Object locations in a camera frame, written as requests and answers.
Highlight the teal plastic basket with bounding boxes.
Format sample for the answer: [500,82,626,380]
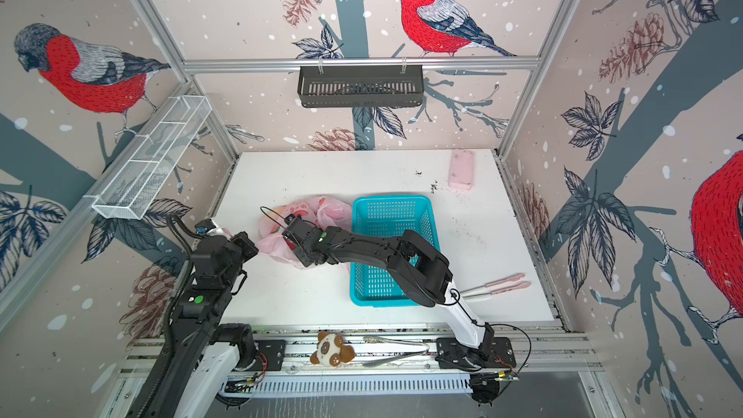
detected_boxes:
[349,195,439,309]

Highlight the pink white tweezers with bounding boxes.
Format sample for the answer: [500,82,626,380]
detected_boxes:
[462,273,531,302]

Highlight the horizontal aluminium frame bar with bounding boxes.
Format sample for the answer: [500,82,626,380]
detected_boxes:
[181,56,542,75]

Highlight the pink plastic bag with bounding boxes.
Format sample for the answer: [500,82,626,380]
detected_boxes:
[257,195,352,269]

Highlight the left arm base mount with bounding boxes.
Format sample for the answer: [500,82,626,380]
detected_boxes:
[233,340,286,373]

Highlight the metal tongs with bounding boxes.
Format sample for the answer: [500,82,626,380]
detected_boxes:
[363,336,430,369]

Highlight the black hanging wire basket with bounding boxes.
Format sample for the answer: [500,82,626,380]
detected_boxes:
[297,65,425,108]

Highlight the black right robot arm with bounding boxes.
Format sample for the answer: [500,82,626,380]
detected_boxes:
[282,215,495,361]

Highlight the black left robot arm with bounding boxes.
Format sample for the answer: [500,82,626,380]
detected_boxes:
[126,231,259,417]

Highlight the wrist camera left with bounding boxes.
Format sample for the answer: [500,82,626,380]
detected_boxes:
[195,218,232,239]

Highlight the white wire mesh shelf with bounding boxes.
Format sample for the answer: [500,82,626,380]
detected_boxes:
[92,95,212,220]

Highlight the brown white plush toy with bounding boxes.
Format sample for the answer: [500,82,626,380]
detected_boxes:
[310,331,356,368]

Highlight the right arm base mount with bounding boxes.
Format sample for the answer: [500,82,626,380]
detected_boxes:
[435,337,517,373]

